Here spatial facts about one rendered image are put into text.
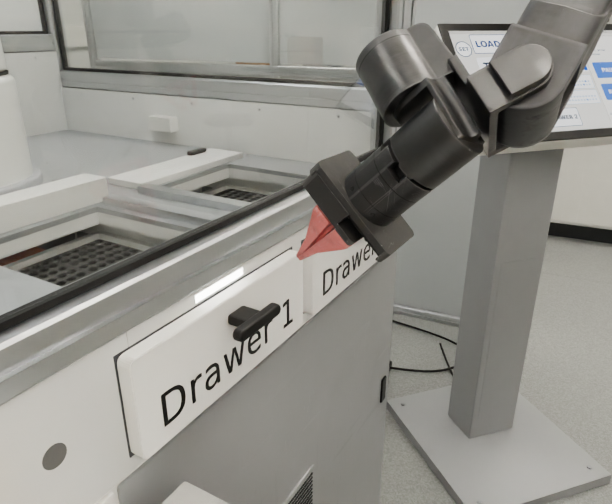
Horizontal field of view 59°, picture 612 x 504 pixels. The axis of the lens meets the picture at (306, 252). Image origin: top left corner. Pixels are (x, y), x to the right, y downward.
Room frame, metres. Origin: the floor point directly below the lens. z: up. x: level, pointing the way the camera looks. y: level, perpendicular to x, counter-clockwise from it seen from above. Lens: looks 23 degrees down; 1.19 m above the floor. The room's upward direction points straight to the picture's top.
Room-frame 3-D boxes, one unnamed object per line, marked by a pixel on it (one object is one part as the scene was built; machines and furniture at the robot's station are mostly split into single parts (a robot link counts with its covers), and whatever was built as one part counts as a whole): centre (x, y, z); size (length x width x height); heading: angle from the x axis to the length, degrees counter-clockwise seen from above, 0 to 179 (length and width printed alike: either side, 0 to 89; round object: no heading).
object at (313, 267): (0.79, -0.08, 0.87); 0.29 x 0.02 x 0.11; 150
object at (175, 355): (0.51, 0.08, 0.87); 0.29 x 0.02 x 0.11; 150
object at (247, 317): (0.50, 0.06, 0.91); 0.07 x 0.04 x 0.01; 150
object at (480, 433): (1.32, -0.57, 0.51); 0.50 x 0.45 x 1.02; 19
